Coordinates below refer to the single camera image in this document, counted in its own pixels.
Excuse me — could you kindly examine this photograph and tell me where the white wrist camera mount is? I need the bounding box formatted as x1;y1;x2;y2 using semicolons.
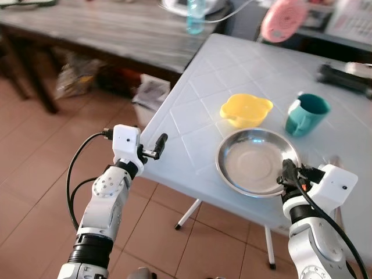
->
282;164;359;219
112;124;144;167

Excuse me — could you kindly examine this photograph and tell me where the shiny silver object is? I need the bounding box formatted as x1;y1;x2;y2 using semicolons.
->
345;61;372;79

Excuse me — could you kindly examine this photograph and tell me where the white calendar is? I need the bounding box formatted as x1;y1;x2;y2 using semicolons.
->
324;0;372;45

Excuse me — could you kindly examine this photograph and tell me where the steel spoon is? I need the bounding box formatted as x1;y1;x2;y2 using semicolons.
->
328;153;345;234

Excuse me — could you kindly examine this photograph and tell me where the teal plastic cup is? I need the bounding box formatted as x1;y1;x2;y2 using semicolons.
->
284;92;331;138

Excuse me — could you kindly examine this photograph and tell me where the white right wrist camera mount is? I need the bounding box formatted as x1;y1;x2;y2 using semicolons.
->
282;164;359;219

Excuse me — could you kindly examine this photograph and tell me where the pale blue plastic table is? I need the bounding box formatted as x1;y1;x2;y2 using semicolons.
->
139;33;372;271

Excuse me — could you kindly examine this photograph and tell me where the crumpled snack bag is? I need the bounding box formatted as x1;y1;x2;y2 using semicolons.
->
55;52;103;100

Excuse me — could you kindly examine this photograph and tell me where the yellow plastic bowl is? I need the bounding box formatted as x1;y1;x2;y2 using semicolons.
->
219;93;274;129

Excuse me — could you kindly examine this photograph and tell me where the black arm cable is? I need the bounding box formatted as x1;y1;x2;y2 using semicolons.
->
66;128;115;231
284;167;370;279

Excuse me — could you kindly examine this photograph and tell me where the pink round fan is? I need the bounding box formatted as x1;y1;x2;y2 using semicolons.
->
260;0;309;44

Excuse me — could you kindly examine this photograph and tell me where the grey wooden table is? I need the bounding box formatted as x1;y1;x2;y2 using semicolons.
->
0;0;234;115

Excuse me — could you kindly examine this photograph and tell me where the clear plastic water bottle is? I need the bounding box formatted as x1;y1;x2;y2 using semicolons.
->
186;0;208;35

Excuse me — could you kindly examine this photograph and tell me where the white appliance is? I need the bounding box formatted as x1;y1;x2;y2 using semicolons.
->
159;0;234;19

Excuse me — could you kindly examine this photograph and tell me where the round steel plate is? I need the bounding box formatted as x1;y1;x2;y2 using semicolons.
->
215;127;302;199

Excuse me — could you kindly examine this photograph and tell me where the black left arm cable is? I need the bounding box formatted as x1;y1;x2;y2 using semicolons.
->
66;128;115;231

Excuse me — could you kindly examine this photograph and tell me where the black oblong object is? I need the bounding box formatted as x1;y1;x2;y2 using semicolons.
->
317;63;372;98

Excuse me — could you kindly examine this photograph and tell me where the white plastic bag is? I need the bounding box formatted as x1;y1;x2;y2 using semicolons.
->
132;74;173;126

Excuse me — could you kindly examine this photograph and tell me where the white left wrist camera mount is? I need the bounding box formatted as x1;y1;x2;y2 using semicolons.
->
112;124;144;167

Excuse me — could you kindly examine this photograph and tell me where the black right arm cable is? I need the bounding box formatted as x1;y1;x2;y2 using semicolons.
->
284;167;370;279

